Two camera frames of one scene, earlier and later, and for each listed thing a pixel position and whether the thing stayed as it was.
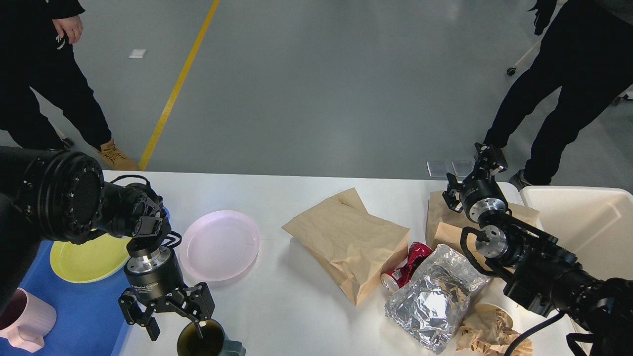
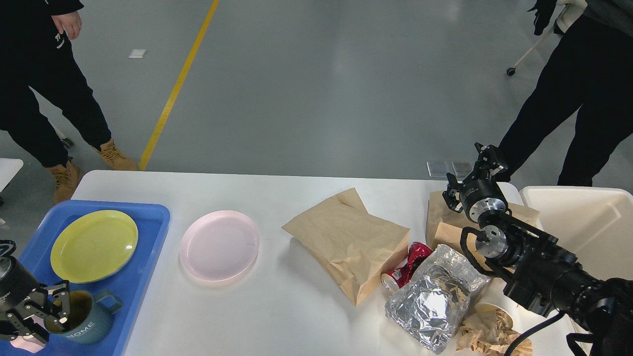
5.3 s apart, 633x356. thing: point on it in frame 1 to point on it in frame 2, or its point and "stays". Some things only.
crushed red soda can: x=397 y=278 stays
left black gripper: x=158 y=280 to x=19 y=289
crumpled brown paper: x=487 y=332 stays
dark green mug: x=214 y=341 to x=90 y=320
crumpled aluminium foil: x=431 y=308 stays
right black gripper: x=481 y=193 stays
